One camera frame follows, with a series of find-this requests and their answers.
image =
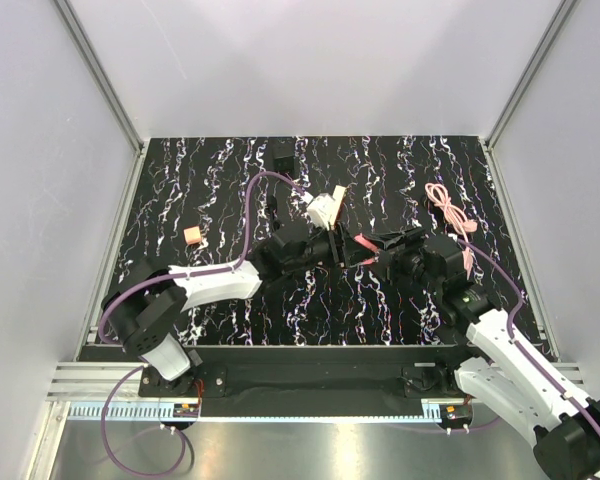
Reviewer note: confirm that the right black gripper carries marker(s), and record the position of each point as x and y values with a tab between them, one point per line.
413	239

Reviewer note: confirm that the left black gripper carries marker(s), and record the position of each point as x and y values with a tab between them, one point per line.
352	252

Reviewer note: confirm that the pink square plug adapter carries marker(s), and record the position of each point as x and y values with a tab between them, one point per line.
379	255

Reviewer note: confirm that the beige red power strip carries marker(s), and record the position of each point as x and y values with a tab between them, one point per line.
338	198

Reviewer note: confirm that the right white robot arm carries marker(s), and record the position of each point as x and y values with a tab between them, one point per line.
558	419

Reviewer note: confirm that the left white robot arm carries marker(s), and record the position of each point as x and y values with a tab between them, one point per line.
143	307

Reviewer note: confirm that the black cube adapter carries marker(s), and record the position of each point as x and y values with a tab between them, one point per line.
283	157

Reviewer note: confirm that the small orange block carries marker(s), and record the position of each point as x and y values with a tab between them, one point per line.
192	235

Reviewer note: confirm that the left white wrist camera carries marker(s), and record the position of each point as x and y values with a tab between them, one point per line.
318	209

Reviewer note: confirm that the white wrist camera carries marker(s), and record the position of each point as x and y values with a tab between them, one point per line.
468	260
318	209

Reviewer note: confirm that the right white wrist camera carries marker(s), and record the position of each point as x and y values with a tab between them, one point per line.
468	260

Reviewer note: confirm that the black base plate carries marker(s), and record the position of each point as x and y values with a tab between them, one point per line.
301	382

